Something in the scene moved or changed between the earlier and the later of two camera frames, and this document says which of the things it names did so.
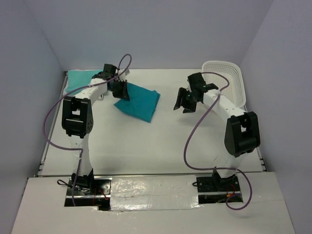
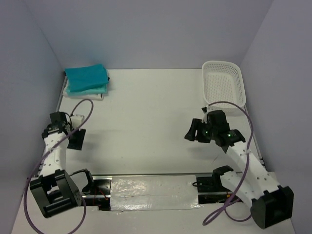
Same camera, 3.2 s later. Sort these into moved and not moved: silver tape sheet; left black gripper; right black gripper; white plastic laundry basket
Moved: right black gripper; left black gripper
Not moved: silver tape sheet; white plastic laundry basket
